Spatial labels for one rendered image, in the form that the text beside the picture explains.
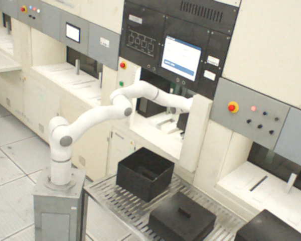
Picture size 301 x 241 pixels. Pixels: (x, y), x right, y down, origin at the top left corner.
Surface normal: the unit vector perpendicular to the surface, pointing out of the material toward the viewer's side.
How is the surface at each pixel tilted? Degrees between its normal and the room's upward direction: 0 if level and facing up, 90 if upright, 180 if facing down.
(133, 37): 90
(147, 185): 90
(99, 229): 0
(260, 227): 0
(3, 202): 0
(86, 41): 90
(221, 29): 90
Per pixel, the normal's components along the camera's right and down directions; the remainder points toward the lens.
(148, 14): -0.65, 0.26
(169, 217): 0.17, -0.87
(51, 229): 0.07, 0.48
